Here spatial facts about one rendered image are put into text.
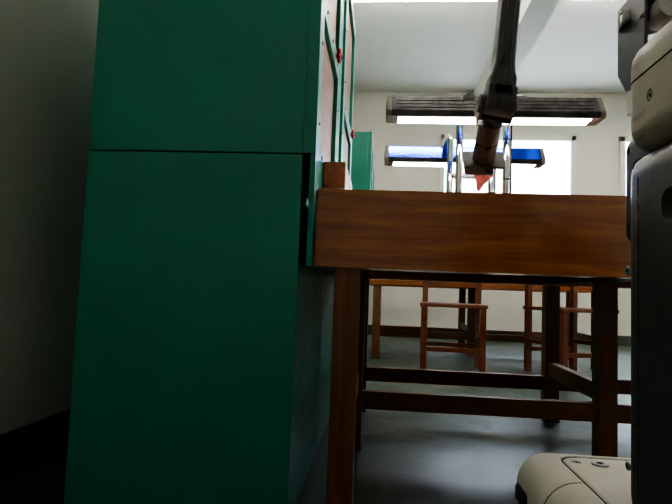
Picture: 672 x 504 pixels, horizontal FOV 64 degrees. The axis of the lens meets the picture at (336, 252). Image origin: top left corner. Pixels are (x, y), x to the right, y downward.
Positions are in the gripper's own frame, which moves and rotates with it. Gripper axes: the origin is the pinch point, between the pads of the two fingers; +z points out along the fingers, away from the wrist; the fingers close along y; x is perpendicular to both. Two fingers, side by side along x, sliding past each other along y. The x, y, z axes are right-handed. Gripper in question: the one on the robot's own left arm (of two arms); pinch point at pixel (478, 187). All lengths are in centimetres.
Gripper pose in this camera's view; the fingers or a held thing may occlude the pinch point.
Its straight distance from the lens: 149.2
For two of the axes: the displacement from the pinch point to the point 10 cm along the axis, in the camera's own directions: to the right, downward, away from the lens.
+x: -0.8, 7.0, -7.1
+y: -10.0, -0.3, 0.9
